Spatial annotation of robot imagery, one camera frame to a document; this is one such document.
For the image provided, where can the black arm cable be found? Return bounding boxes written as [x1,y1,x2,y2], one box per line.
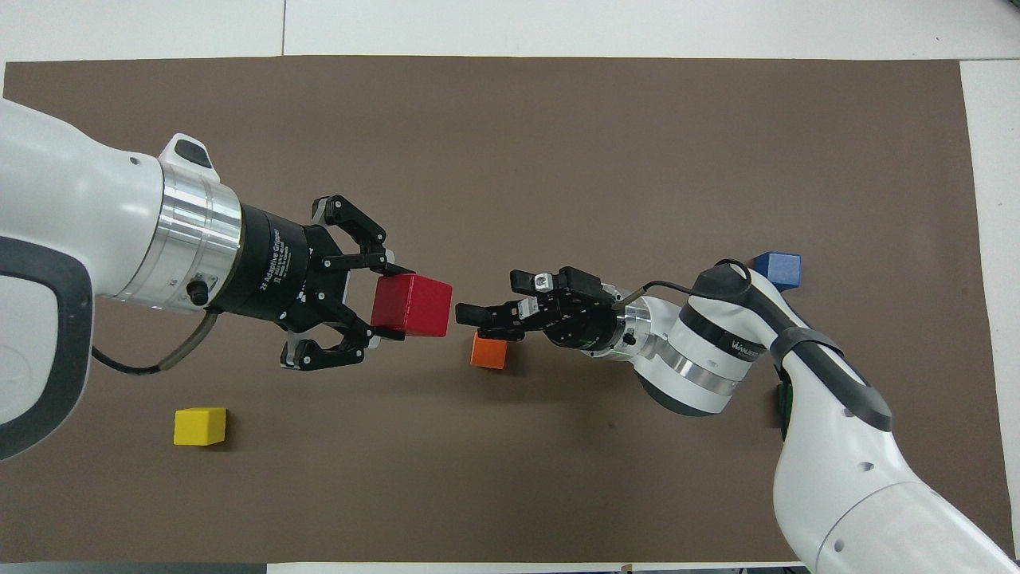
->
[92,311,220,376]
[612,280,702,309]

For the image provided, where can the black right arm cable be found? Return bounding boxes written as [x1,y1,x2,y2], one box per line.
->
[612,280,702,309]

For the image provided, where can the brown table mat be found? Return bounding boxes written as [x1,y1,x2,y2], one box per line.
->
[0,56,1006,564]

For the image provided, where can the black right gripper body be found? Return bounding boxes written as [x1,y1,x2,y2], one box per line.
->
[526,267,630,352]

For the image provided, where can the orange wooden block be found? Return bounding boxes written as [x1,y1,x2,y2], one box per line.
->
[470,331,508,370]

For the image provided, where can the blue wooden block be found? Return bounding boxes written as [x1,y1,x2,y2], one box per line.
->
[753,252,802,290]

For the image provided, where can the red wooden block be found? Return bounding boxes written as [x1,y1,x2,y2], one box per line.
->
[371,273,453,338]

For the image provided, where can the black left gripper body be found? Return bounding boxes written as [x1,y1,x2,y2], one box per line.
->
[227,203,351,328]

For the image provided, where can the yellow wooden block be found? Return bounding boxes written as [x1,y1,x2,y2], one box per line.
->
[174,407,227,446]

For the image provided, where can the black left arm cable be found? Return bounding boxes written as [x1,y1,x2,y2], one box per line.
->
[92,311,220,376]

